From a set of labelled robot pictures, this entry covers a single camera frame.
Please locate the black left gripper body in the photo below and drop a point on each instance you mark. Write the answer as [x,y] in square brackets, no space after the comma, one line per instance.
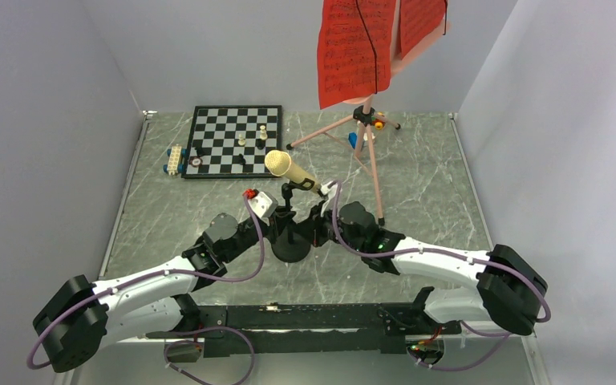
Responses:
[249,237]

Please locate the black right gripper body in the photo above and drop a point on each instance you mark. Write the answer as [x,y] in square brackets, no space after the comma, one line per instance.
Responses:
[323,228]

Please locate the black microphone stand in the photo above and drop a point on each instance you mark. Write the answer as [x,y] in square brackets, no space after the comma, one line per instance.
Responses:
[287,244]

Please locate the gold microphone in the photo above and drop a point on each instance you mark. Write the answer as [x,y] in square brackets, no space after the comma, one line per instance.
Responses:
[281,164]

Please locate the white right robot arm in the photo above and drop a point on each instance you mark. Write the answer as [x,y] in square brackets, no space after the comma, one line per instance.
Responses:
[497,286]

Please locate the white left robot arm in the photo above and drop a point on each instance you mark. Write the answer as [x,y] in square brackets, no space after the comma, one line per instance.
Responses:
[83,317]

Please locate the black chess piece right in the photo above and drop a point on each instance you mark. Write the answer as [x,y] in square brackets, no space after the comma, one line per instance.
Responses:
[260,143]

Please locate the black white chessboard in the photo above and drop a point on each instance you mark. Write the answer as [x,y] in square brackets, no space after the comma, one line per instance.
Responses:
[216,129]

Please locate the blue toy block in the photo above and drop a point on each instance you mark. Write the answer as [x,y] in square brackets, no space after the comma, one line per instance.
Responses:
[352,139]

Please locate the white chess piece tall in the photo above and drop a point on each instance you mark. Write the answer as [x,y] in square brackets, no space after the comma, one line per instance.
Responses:
[263,133]

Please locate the black chess piece left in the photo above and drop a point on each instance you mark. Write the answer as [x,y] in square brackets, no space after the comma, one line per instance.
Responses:
[198,150]

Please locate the white blue toy brick car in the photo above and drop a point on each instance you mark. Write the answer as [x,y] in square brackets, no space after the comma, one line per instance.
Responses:
[175,162]

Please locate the orange yellow toy piece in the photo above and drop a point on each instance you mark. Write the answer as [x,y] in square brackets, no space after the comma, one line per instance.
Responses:
[377,124]

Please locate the pink music stand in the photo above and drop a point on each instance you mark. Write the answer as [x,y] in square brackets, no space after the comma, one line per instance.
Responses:
[364,115]

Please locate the red sheet music left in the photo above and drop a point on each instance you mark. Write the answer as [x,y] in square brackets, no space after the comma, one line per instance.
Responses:
[354,50]

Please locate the red sheet music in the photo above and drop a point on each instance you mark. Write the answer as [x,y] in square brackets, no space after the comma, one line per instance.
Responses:
[354,50]
[421,23]

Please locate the red sheet music right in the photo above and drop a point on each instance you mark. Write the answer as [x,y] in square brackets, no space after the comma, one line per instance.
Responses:
[421,23]

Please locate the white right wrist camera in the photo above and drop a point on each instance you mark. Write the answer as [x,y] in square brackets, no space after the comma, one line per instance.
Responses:
[328,192]

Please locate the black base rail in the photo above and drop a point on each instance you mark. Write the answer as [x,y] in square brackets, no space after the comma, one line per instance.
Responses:
[279,328]

